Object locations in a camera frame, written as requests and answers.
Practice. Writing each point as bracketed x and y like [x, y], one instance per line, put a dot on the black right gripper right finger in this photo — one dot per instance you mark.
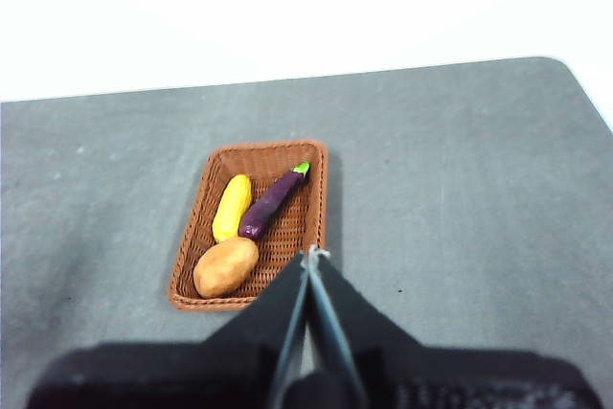
[431, 375]

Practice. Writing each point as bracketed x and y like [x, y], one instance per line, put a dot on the brown potato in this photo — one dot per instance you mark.
[225, 267]

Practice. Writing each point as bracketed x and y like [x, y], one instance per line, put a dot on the purple eggplant with green stem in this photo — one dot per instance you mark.
[270, 203]

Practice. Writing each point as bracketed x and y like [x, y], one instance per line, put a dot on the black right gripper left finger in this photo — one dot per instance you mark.
[191, 375]

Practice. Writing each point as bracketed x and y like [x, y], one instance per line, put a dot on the brown wicker basket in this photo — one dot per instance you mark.
[287, 236]

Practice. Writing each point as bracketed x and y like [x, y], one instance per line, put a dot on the yellow squash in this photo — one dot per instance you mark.
[232, 208]

